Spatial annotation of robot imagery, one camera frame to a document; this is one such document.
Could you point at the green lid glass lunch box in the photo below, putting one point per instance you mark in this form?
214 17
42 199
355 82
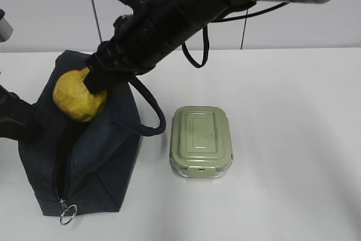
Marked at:
200 145

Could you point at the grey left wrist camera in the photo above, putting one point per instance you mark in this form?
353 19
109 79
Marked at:
6 29

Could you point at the yellow pear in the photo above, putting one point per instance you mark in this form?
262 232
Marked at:
72 97

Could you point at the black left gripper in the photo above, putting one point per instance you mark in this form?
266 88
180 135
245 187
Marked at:
18 118

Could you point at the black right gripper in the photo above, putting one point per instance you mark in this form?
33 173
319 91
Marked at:
138 44

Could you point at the dark navy fabric lunch bag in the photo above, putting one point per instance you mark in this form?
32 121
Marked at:
87 166

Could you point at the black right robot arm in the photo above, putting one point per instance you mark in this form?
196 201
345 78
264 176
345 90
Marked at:
187 17

